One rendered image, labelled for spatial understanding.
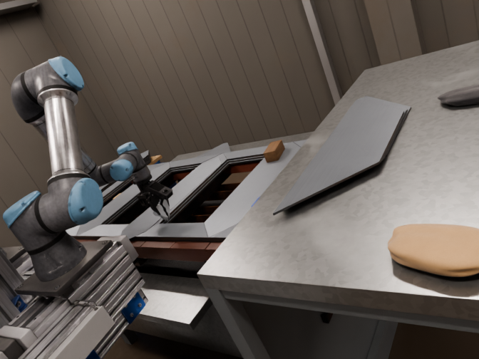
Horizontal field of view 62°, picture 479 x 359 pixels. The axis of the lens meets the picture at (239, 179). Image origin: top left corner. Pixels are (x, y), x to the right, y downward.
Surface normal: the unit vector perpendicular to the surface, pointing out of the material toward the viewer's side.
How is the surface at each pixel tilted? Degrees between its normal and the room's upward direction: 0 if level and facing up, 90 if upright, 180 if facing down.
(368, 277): 0
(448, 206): 0
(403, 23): 90
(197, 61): 90
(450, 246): 10
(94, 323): 90
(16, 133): 90
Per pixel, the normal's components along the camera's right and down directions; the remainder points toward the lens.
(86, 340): 0.82, -0.13
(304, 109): -0.42, 0.51
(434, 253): -0.46, -0.73
